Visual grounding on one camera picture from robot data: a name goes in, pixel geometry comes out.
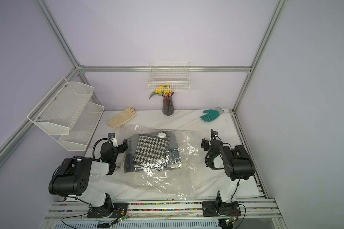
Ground black white houndstooth scarf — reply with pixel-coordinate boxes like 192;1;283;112
132;135;169;170

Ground grey blue plaid scarf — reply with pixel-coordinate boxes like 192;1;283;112
165;131;181;169

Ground clear plastic vacuum bag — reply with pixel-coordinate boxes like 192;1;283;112
91;125;200;199

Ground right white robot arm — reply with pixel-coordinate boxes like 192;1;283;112
201;129;256;203

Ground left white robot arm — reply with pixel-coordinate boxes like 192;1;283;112
48;138;128;213

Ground dark grey folded scarf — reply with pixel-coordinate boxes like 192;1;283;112
123;134;141;173

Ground white round bag valve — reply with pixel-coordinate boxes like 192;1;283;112
157;132;166;138

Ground green rubber glove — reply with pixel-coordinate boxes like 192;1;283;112
200;107;224;123

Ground beige leather glove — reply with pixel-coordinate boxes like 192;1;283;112
107;107;137;128

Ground dark purple glass vase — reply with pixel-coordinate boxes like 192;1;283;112
162;95;174;116

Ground white mesh two-tier shelf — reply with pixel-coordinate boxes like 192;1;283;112
27;78;104;151

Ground yellow flower bouquet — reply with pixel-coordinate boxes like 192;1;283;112
149;85;174;99

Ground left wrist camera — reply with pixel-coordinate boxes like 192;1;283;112
108;133;117;147

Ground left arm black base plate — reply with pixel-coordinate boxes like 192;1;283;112
87;202;129;219

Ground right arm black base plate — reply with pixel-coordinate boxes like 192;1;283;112
202;201;241;217

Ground white wire wall basket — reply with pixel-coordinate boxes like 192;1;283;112
148;62;191;92

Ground aluminium mounting rail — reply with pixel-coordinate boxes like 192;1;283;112
45;199;282;221

